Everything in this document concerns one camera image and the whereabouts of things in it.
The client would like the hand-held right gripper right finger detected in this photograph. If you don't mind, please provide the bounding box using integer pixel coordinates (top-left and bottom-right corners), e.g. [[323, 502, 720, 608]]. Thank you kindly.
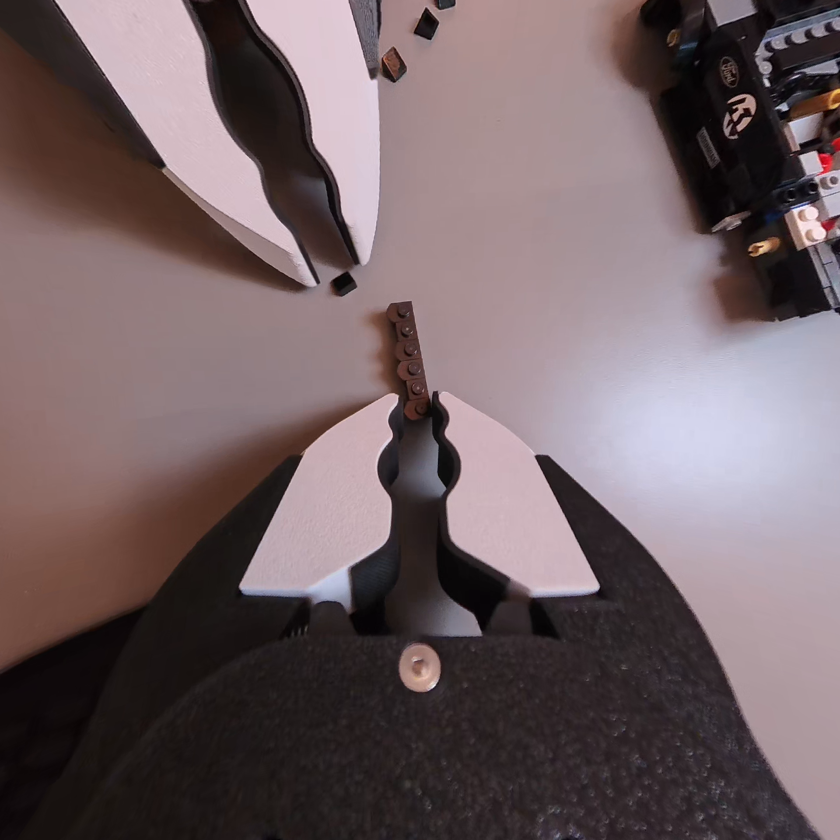
[[434, 392, 602, 605]]

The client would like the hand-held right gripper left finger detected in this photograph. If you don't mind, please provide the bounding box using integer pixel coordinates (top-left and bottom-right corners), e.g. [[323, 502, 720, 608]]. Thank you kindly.
[[239, 394, 403, 609]]

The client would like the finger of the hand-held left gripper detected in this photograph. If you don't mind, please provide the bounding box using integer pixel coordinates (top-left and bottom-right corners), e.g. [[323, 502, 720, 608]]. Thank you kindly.
[[243, 0, 383, 267], [53, 0, 321, 288]]

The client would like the black long lego plate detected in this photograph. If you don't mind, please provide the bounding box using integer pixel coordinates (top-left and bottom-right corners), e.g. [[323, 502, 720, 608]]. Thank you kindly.
[[384, 301, 435, 422]]

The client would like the black lego car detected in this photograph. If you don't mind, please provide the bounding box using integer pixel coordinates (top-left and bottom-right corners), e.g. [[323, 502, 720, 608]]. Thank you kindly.
[[640, 0, 840, 324]]

